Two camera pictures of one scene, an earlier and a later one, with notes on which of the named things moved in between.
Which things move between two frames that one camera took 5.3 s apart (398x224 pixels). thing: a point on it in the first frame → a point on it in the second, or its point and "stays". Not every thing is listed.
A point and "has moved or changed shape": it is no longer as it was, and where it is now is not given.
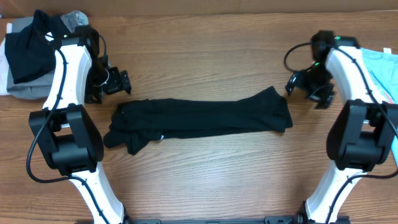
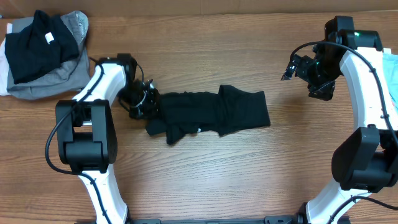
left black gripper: (119, 81) → (150, 111)
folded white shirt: (4, 63) stays
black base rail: (300, 219) stays
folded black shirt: (30, 53) stays
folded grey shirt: (40, 87) stays
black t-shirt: (137, 122) has moved or changed shape
